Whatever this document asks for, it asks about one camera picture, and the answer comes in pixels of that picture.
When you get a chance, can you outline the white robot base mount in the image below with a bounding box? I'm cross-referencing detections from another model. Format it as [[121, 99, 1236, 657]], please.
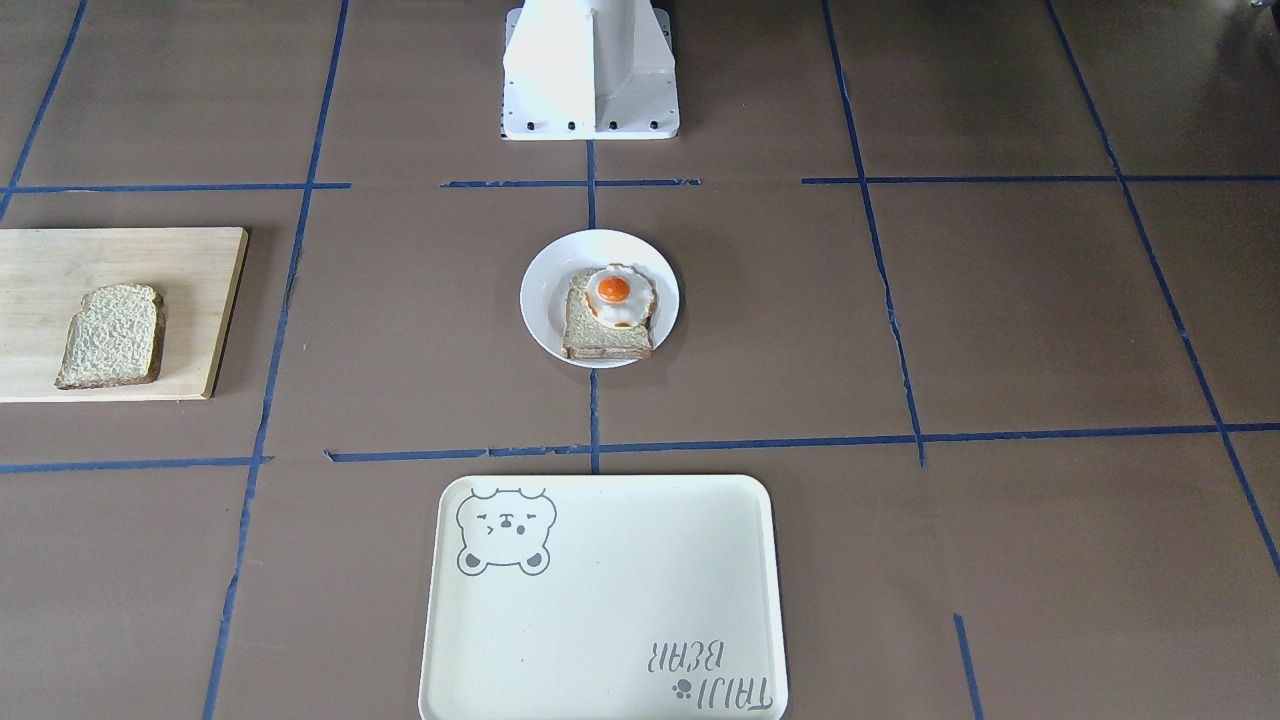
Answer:
[[500, 1, 681, 142]]

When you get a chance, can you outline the bread slice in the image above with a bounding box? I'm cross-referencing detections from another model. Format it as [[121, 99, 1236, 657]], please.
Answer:
[[561, 268, 653, 360], [54, 283, 166, 391]]

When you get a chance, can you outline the cream bear tray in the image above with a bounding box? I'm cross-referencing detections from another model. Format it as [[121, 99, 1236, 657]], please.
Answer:
[[419, 474, 788, 719]]

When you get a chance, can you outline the fried egg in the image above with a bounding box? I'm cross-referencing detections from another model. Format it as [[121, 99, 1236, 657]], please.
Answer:
[[584, 263, 657, 331]]

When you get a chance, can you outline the wooden cutting board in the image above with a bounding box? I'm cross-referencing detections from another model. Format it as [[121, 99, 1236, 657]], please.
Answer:
[[1, 227, 250, 404]]

